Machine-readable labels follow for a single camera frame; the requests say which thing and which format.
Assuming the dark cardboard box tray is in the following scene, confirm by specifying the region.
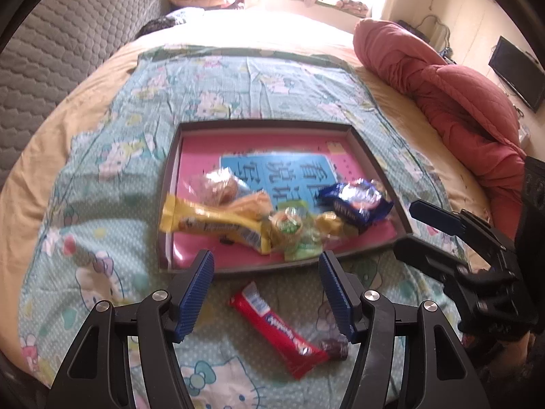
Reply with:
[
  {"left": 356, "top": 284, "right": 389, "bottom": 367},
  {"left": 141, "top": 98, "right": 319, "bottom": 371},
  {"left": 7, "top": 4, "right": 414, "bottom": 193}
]
[{"left": 157, "top": 119, "right": 415, "bottom": 274}]

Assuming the dark patterned cloth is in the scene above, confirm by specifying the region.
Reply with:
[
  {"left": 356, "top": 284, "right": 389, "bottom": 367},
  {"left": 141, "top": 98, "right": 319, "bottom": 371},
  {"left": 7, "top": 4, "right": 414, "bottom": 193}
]
[{"left": 138, "top": 9, "right": 205, "bottom": 37}]

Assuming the cartoon cat printed blanket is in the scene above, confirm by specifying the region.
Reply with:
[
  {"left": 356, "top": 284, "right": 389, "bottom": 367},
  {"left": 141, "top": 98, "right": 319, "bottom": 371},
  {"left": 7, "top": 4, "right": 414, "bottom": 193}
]
[{"left": 19, "top": 45, "right": 469, "bottom": 409}]

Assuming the beige bed sheet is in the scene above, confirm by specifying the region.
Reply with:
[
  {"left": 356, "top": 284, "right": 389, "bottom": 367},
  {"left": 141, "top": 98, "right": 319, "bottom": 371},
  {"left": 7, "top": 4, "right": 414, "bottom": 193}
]
[{"left": 0, "top": 9, "right": 490, "bottom": 393}]

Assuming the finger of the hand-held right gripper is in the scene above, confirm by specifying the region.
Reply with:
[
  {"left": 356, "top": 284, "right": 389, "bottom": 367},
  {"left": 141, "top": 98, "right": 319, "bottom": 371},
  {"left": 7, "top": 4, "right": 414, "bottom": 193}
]
[
  {"left": 394, "top": 236, "right": 490, "bottom": 294},
  {"left": 409, "top": 199, "right": 518, "bottom": 265}
]

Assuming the orange bread packet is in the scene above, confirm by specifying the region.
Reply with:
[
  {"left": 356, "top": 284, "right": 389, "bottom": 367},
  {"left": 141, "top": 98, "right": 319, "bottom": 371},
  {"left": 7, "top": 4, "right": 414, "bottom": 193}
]
[{"left": 230, "top": 192, "right": 273, "bottom": 222}]

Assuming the blue cookie packet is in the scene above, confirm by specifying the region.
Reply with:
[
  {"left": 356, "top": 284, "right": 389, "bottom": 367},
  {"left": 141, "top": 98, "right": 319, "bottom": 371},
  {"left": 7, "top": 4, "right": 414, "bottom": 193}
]
[{"left": 317, "top": 179, "right": 394, "bottom": 233}]

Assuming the red quilt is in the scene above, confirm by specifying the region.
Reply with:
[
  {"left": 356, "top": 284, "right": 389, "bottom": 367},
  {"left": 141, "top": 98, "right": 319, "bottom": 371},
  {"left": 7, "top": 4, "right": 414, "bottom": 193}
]
[{"left": 353, "top": 18, "right": 529, "bottom": 243}]

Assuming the clear-wrapped brown pastry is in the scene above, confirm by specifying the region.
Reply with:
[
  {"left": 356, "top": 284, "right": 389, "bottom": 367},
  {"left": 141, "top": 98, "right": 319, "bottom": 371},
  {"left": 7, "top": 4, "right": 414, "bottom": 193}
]
[{"left": 189, "top": 169, "right": 245, "bottom": 207}]

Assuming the yellow snack packet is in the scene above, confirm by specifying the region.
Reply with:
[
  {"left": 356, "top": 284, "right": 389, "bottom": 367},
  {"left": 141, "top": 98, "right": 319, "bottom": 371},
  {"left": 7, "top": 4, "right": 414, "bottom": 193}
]
[{"left": 159, "top": 194, "right": 273, "bottom": 256}]

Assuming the red snack packet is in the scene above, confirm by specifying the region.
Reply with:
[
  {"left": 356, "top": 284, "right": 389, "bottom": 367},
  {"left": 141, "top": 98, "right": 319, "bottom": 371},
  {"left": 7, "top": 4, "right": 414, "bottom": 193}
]
[{"left": 230, "top": 281, "right": 330, "bottom": 380}]

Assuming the black flat television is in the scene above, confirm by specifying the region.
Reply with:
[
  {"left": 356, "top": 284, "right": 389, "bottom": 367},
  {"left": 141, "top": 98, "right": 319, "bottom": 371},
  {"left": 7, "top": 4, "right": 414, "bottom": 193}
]
[{"left": 488, "top": 36, "right": 545, "bottom": 113}]

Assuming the pink book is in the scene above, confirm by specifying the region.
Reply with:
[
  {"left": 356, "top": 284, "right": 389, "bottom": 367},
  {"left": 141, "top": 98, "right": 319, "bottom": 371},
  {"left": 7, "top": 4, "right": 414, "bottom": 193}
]
[{"left": 170, "top": 134, "right": 403, "bottom": 267}]

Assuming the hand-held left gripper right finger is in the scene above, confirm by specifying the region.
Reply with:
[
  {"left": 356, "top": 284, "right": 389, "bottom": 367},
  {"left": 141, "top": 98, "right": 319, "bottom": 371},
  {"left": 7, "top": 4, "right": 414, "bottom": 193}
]
[{"left": 318, "top": 251, "right": 490, "bottom": 409}]

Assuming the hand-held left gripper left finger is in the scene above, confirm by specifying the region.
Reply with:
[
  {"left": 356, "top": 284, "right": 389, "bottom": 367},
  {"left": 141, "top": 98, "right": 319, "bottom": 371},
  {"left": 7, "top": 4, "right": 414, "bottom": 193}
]
[{"left": 50, "top": 249, "right": 215, "bottom": 409}]

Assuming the green and yellow cake packet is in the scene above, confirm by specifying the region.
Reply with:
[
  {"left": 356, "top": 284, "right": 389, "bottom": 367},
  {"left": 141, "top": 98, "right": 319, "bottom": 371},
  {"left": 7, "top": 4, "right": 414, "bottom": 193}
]
[{"left": 283, "top": 211, "right": 354, "bottom": 262}]

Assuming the clear packet with green label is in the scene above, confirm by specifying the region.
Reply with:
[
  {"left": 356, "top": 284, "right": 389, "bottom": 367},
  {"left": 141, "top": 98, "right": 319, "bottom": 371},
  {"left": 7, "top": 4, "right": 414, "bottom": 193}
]
[{"left": 270, "top": 207, "right": 307, "bottom": 248}]

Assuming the grey quilted headboard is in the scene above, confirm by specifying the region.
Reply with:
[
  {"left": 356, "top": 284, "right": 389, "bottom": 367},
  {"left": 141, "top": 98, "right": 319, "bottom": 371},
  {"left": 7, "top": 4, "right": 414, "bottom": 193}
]
[{"left": 0, "top": 0, "right": 171, "bottom": 192}]

